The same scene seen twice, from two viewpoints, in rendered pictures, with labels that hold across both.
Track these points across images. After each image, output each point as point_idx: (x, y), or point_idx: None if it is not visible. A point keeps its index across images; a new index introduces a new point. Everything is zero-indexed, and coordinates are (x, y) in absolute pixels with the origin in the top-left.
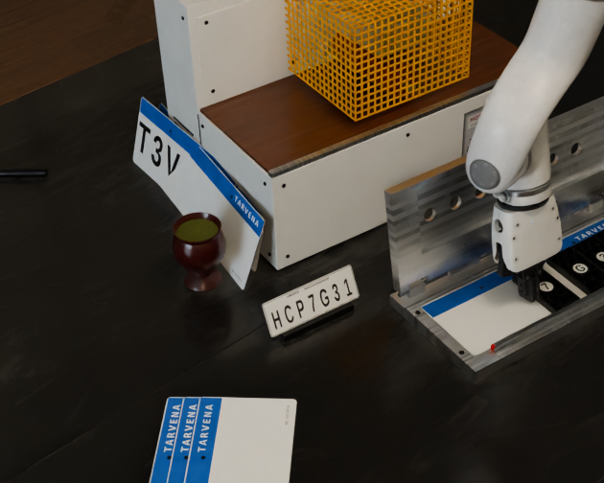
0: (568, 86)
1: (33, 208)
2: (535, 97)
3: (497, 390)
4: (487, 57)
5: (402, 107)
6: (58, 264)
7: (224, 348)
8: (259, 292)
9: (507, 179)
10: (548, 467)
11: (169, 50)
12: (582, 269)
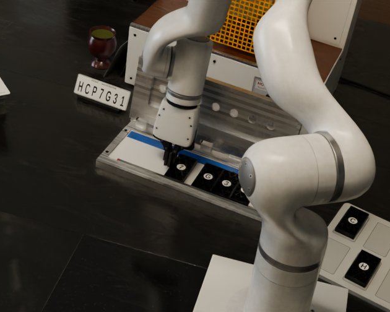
0: (186, 34)
1: (109, 5)
2: (166, 26)
3: (96, 175)
4: None
5: (226, 48)
6: (77, 23)
7: (59, 83)
8: (106, 82)
9: (145, 65)
10: (52, 205)
11: None
12: (207, 177)
